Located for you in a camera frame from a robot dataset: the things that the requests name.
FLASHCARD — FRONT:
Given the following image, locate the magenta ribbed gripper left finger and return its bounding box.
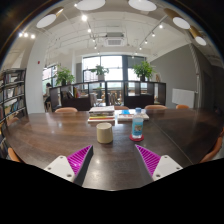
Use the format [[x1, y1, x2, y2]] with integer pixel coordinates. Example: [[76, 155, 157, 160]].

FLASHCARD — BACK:
[[45, 145, 93, 186]]

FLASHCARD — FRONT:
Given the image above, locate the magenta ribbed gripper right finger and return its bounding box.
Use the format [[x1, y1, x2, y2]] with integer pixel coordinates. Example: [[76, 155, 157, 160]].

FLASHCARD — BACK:
[[135, 145, 182, 181]]

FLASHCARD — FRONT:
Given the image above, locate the clear plastic water bottle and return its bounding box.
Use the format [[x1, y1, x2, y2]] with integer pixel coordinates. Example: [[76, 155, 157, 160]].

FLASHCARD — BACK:
[[131, 108, 143, 138]]

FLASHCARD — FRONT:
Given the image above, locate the red round coaster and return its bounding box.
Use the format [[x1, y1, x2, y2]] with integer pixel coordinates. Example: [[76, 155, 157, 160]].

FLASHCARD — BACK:
[[129, 134, 144, 142]]

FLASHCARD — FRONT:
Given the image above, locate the cream ceramic cup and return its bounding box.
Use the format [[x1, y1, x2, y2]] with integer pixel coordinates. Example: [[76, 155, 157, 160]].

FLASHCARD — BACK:
[[96, 123, 113, 144]]

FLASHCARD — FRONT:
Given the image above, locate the orange chair right side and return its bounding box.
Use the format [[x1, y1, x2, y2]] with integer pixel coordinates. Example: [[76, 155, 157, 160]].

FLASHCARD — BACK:
[[201, 128, 224, 163]]

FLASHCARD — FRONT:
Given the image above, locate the orange chair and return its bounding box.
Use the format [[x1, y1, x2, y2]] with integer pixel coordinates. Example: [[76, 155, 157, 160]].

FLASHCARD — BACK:
[[145, 105, 167, 110], [55, 107, 78, 113], [201, 128, 224, 163], [176, 104, 189, 109]]

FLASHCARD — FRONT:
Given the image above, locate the stack of books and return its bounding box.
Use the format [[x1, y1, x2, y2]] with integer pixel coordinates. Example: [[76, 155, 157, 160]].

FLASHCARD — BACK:
[[88, 106, 115, 123]]

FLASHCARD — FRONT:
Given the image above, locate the orange chair far middle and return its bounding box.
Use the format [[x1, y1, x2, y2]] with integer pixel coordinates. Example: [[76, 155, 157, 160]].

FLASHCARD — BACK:
[[145, 105, 167, 110]]

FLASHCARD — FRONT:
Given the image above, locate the orange chair far left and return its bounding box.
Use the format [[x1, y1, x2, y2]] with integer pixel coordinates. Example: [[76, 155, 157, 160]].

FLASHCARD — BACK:
[[55, 107, 78, 113]]

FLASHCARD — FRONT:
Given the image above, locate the orange chair far right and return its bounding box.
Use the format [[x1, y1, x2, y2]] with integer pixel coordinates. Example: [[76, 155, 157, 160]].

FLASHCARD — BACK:
[[176, 104, 189, 109]]

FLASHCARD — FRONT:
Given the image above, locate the seated person in background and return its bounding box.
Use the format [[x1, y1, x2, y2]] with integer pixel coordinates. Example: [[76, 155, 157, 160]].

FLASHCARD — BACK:
[[43, 82, 52, 112]]

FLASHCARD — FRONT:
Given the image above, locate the dark low shelving unit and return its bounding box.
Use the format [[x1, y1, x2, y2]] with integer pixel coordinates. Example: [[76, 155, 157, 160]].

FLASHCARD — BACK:
[[50, 80, 166, 111]]

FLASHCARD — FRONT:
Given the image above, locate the potted plant left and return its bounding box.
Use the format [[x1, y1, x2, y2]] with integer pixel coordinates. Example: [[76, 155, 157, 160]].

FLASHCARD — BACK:
[[54, 66, 75, 86]]

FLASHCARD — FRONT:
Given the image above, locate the potted plant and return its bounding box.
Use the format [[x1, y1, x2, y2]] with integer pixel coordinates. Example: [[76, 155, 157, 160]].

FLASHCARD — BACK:
[[54, 66, 75, 86], [133, 61, 154, 81], [91, 65, 109, 81]]

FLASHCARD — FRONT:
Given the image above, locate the potted plant right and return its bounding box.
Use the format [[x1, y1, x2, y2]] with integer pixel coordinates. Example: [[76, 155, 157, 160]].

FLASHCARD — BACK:
[[133, 61, 154, 81]]

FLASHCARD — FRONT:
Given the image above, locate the potted plant middle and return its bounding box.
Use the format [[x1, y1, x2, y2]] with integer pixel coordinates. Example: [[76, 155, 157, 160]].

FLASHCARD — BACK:
[[91, 65, 109, 81]]

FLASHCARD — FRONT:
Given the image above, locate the tall bookshelf left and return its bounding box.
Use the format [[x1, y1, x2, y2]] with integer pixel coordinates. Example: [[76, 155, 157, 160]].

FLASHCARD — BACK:
[[0, 69, 27, 125]]

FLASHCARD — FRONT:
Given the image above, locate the ceiling air conditioner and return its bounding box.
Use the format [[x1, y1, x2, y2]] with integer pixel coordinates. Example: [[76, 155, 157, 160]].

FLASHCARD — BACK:
[[104, 32, 125, 47]]

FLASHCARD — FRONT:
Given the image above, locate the round ceiling lamp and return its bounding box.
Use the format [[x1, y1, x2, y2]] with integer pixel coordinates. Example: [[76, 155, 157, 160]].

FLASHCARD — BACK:
[[76, 0, 106, 11]]

